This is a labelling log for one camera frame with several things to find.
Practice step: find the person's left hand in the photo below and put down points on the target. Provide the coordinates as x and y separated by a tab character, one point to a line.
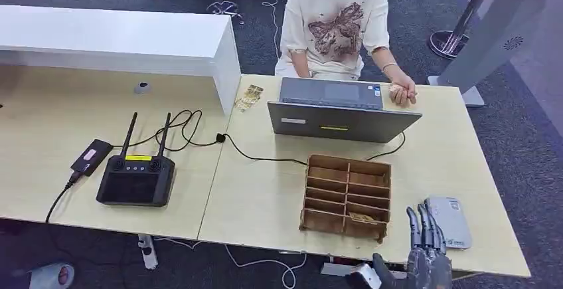
403	91

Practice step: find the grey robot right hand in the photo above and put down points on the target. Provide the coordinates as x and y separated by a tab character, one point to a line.
429	263

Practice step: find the white flat card reader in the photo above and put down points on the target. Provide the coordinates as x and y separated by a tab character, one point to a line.
453	223

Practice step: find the grey laptop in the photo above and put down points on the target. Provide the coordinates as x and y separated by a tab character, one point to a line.
338	117

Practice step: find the white bar under desk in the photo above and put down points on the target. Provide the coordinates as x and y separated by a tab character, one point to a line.
341	269

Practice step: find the person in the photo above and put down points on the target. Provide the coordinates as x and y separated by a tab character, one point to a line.
334	18

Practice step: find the wooden card box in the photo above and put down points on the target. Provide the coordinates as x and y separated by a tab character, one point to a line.
346	199

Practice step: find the grey standing panel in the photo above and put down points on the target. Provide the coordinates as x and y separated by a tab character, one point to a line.
497	27

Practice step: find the black chair base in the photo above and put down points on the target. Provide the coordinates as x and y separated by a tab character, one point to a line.
225	9

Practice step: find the small grey round knob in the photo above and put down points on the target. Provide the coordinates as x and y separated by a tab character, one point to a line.
142	87

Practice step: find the white power strip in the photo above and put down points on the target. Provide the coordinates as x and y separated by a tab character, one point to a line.
148	251

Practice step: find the black controller with antennas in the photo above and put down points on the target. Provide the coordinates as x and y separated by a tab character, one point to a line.
135	182

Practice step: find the white raised counter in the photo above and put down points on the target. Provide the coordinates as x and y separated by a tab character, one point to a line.
123	40

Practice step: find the black adapter with pink label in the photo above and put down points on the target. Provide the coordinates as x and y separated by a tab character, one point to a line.
91	157

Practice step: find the white rounded device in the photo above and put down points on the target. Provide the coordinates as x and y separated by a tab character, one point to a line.
50	277

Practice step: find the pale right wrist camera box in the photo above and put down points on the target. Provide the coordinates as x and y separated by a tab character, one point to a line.
366	277

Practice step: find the chrome stanchion post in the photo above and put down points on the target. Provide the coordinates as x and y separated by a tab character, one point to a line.
453	36

